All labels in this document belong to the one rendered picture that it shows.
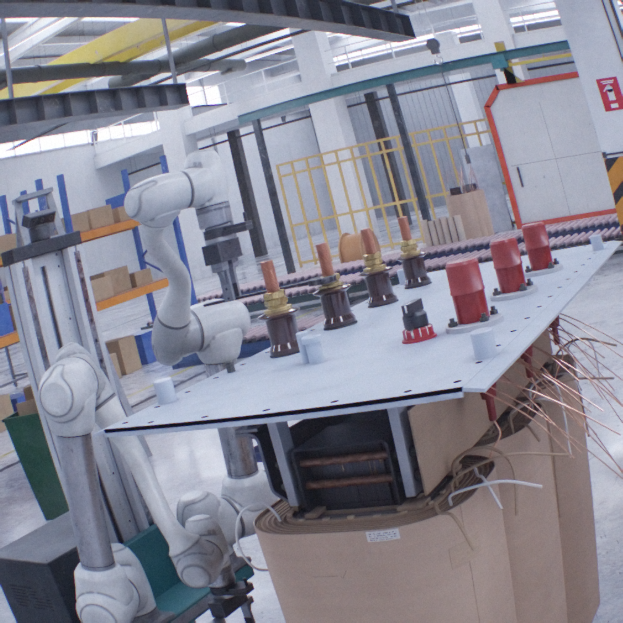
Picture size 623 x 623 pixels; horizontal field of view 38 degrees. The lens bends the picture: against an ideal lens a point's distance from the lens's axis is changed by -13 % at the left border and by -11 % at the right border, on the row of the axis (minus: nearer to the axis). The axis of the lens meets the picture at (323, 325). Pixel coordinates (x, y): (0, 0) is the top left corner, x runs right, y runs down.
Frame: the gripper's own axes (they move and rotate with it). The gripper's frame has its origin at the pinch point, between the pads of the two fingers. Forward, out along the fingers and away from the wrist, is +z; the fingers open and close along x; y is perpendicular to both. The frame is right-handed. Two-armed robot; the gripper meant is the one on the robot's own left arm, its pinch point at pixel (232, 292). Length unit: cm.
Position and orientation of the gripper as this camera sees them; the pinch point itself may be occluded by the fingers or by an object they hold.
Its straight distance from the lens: 253.5
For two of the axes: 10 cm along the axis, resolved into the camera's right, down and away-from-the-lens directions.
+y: -9.2, 1.8, 3.6
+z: 2.3, 9.6, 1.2
